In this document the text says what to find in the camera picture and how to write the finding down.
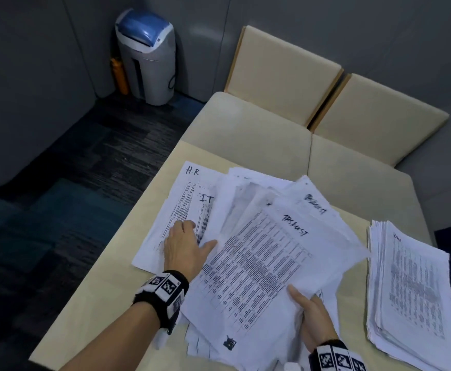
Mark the beige cushioned chair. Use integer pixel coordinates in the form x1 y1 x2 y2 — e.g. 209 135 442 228
308 73 450 246
178 25 344 188

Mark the stack of printed paper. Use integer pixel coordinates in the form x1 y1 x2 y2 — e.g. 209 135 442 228
181 175 371 371
365 219 451 371

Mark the person's right hand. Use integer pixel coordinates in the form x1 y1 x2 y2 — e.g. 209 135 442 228
286 284 341 355

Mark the orange bottle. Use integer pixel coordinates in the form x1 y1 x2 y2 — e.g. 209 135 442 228
110 57 130 95

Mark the person's left hand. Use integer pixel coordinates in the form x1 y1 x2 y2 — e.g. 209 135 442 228
163 219 219 281

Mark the person's left forearm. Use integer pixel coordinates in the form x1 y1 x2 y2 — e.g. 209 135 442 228
57 303 160 371

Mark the grey bin with blue lid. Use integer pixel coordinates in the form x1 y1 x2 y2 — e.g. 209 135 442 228
115 7 176 107

